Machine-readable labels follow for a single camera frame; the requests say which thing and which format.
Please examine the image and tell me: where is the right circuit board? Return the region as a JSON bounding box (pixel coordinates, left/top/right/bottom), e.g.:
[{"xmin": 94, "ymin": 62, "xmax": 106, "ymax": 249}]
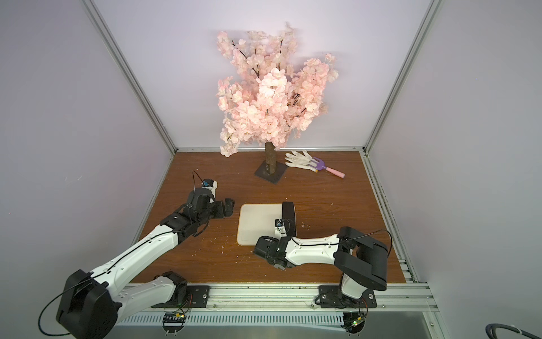
[{"xmin": 342, "ymin": 313, "xmax": 366, "ymax": 334}]

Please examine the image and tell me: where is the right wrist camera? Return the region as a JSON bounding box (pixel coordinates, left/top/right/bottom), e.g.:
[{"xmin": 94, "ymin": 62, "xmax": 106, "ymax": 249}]
[{"xmin": 275, "ymin": 219, "xmax": 287, "ymax": 239}]

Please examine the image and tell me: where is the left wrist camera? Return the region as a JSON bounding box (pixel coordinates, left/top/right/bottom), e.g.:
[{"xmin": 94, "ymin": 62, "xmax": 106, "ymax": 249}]
[{"xmin": 201, "ymin": 179, "xmax": 217, "ymax": 196}]

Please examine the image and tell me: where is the circuit board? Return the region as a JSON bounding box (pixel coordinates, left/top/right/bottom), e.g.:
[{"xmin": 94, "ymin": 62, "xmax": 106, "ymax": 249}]
[
  {"xmin": 342, "ymin": 313, "xmax": 366, "ymax": 334},
  {"xmin": 162, "ymin": 312, "xmax": 188, "ymax": 336}
]

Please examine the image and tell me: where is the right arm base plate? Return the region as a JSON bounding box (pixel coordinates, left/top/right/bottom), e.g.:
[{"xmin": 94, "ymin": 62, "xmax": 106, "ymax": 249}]
[{"xmin": 314, "ymin": 285, "xmax": 378, "ymax": 309}]

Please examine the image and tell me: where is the black cleaver knife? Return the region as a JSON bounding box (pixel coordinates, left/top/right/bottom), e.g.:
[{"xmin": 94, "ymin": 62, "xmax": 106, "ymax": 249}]
[{"xmin": 282, "ymin": 201, "xmax": 297, "ymax": 237}]

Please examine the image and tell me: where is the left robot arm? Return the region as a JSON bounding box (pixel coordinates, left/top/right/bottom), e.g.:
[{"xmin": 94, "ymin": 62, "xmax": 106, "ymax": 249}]
[{"xmin": 55, "ymin": 186, "xmax": 235, "ymax": 338}]

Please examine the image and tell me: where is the aluminium front rail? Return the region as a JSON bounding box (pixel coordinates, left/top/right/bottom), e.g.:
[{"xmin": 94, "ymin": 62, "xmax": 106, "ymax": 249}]
[{"xmin": 89, "ymin": 282, "xmax": 440, "ymax": 314}]

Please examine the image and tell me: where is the purple pink garden rake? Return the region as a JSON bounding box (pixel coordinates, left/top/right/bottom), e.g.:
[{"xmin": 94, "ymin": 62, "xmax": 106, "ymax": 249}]
[{"xmin": 311, "ymin": 158, "xmax": 346, "ymax": 179}]

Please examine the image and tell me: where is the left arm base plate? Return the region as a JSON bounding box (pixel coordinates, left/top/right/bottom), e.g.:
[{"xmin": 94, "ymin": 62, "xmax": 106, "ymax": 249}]
[{"xmin": 152, "ymin": 285, "xmax": 210, "ymax": 309}]

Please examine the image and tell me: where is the left circuit board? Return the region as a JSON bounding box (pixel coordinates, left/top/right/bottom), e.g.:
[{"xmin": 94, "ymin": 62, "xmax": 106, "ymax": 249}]
[{"xmin": 162, "ymin": 312, "xmax": 188, "ymax": 336}]

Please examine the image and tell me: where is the cream cutting board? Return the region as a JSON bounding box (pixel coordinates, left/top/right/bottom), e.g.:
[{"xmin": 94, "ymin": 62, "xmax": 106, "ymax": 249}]
[{"xmin": 237, "ymin": 203, "xmax": 282, "ymax": 246}]

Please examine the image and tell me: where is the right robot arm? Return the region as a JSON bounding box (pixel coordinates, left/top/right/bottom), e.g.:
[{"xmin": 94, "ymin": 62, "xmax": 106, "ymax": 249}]
[{"xmin": 253, "ymin": 227, "xmax": 390, "ymax": 300}]

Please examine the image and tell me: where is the white work glove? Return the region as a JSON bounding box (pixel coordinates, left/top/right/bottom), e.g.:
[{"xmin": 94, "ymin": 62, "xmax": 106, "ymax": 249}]
[{"xmin": 285, "ymin": 151, "xmax": 318, "ymax": 172}]

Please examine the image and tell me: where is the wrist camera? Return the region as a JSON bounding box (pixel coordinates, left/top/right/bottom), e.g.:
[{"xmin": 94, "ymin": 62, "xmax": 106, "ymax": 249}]
[
  {"xmin": 275, "ymin": 219, "xmax": 287, "ymax": 239},
  {"xmin": 201, "ymin": 179, "xmax": 217, "ymax": 196}
]

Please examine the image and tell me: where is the pink cherry blossom tree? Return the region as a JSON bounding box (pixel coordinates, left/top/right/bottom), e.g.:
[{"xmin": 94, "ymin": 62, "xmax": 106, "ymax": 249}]
[{"xmin": 217, "ymin": 25, "xmax": 339, "ymax": 183}]

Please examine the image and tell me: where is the black cable bottom right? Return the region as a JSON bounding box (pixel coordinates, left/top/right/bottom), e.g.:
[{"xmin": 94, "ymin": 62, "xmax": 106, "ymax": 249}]
[{"xmin": 485, "ymin": 323, "xmax": 542, "ymax": 339}]

